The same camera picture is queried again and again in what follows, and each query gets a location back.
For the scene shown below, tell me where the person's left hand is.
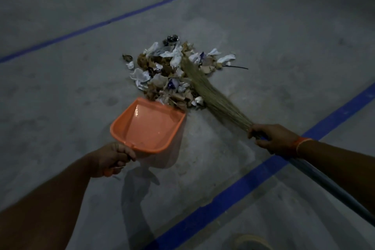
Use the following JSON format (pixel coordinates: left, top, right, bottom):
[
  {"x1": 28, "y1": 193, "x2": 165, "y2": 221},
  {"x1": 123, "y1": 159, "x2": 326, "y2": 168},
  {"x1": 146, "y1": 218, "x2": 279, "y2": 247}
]
[{"x1": 86, "y1": 141, "x2": 138, "y2": 179}]

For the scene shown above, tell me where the person's right hand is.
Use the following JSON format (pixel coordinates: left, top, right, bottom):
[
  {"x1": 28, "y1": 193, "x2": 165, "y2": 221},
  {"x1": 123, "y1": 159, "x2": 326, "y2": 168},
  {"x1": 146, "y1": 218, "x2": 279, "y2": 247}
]
[{"x1": 247, "y1": 123, "x2": 302, "y2": 159}]

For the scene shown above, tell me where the orange plastic dustpan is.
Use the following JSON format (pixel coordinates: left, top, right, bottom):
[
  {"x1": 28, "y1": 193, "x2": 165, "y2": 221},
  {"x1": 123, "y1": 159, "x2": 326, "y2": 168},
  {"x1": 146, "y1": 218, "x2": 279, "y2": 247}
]
[{"x1": 104, "y1": 96, "x2": 187, "y2": 178}]

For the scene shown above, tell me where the grass broom with metal handle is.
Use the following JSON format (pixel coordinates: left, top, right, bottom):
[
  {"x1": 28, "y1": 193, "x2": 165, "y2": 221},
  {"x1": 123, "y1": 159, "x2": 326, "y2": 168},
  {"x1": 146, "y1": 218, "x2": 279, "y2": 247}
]
[{"x1": 180, "y1": 56, "x2": 375, "y2": 227}]

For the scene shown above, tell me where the pile of paper scraps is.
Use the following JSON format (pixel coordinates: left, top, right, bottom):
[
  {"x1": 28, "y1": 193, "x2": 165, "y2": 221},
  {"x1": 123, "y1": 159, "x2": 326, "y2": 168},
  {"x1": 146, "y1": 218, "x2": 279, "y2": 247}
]
[{"x1": 121, "y1": 34, "x2": 249, "y2": 111}]

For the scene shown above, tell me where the person's left forearm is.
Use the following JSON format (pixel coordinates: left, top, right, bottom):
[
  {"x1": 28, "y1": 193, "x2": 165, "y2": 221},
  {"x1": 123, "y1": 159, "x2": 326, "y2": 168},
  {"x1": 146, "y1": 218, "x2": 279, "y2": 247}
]
[{"x1": 0, "y1": 156, "x2": 97, "y2": 250}]

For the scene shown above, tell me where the person's right forearm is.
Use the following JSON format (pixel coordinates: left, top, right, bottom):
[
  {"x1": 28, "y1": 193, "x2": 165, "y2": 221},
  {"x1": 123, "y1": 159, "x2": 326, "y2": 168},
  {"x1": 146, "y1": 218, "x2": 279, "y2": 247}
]
[{"x1": 297, "y1": 140, "x2": 375, "y2": 212}]

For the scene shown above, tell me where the orange wrist band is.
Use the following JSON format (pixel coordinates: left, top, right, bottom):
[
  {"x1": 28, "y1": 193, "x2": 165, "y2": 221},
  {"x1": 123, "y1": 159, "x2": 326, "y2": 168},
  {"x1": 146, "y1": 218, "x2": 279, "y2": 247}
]
[{"x1": 294, "y1": 137, "x2": 313, "y2": 159}]

